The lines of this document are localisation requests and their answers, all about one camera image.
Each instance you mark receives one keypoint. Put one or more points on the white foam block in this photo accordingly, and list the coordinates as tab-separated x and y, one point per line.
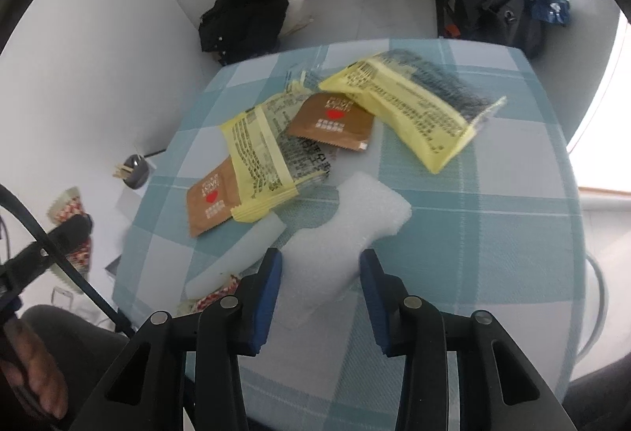
335	234

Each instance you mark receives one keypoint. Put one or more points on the black bag on floor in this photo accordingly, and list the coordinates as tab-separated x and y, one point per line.
246	22

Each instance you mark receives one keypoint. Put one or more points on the person's leg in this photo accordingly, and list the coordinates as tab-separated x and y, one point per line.
601	396
84	352

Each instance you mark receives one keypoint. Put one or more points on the bundle of wooden chopsticks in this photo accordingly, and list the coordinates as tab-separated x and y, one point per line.
123	170

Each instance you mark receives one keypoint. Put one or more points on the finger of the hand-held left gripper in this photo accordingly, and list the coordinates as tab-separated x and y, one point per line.
54	243

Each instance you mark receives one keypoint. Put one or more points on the twisted checked snack wrapper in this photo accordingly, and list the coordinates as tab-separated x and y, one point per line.
66	209

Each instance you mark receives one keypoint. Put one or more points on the person's right leg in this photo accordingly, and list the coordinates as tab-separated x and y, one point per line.
601	396

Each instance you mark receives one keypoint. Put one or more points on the white chopstick holder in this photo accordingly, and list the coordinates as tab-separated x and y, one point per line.
137	172

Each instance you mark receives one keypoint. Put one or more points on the red checked snack wrapper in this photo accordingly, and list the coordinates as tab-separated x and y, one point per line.
212	298

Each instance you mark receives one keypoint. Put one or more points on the white foam strip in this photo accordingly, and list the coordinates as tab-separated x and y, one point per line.
241	253

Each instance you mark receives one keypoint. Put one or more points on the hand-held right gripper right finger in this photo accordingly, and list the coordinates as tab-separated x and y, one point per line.
377	303

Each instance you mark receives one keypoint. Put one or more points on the blue checked tablecloth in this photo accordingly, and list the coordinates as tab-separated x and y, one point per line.
493	214

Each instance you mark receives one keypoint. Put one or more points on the white cloth bag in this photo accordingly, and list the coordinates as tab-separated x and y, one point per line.
298	14

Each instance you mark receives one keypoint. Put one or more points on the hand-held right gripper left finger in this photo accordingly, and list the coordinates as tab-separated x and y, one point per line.
261	303

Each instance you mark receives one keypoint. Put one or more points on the brown heart print sachet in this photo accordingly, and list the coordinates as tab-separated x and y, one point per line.
212	199
330	120

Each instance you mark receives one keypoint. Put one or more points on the orange black tool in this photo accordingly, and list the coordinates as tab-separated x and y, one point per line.
452	29

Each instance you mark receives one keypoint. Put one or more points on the white curved tube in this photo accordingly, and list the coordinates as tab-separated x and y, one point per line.
599	293

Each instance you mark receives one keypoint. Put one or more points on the person's left hand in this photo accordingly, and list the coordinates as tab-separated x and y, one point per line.
39	372

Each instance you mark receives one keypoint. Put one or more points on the torn yellow snack packet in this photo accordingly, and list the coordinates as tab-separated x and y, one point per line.
251	150

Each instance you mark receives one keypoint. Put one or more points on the person's left leg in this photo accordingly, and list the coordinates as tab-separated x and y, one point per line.
84	352

